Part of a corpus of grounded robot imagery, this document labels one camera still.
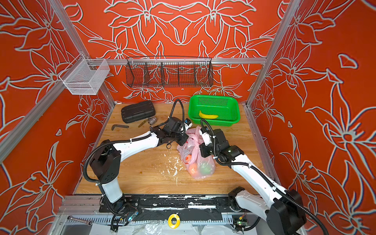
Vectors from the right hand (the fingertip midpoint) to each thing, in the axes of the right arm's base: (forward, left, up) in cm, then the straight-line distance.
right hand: (200, 144), depth 80 cm
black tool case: (+31, +43, -7) cm, 54 cm away
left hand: (+8, +7, -3) cm, 11 cm away
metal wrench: (-36, +54, -14) cm, 66 cm away
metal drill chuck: (+25, +35, -11) cm, 44 cm away
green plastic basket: (+41, -22, -12) cm, 48 cm away
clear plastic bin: (+37, +74, +19) cm, 85 cm away
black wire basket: (+47, +21, +16) cm, 54 cm away
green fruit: (-12, -3, -5) cm, 14 cm away
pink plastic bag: (-11, +1, -5) cm, 12 cm away
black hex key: (+21, +58, -12) cm, 63 cm away
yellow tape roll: (-34, +11, -14) cm, 38 cm away
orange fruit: (-11, +4, -9) cm, 14 cm away
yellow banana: (+30, -7, -12) cm, 33 cm away
